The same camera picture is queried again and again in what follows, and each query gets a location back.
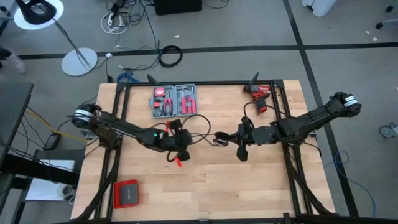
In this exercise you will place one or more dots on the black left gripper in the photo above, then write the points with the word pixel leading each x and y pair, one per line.
pixel 174 141

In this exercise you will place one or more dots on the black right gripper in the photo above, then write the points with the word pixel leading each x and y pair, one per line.
pixel 258 135

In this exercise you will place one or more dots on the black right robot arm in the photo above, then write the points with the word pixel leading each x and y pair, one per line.
pixel 311 119

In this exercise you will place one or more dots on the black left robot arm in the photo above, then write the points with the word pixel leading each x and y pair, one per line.
pixel 124 129

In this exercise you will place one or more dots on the grey plastic tool case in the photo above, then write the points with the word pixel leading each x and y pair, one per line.
pixel 174 93

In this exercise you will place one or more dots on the pink tape measure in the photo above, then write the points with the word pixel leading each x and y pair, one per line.
pixel 159 91

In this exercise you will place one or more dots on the red plastic bin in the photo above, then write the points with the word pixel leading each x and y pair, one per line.
pixel 126 193

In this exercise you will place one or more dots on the black low shelf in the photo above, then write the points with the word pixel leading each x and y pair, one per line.
pixel 59 154

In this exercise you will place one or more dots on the black box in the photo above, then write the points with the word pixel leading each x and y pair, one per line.
pixel 177 6

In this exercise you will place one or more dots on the clear tape roll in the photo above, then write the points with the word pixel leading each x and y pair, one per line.
pixel 66 191

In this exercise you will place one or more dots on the white floor lamp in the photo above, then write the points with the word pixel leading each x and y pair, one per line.
pixel 79 62

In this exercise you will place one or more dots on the black power adapter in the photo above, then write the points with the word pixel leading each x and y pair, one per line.
pixel 52 141

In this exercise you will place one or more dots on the grey caster wheel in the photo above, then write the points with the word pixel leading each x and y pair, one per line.
pixel 388 130

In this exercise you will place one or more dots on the person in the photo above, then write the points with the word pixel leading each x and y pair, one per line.
pixel 12 60

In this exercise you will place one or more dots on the grey office chair base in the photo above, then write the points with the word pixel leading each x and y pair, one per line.
pixel 387 21

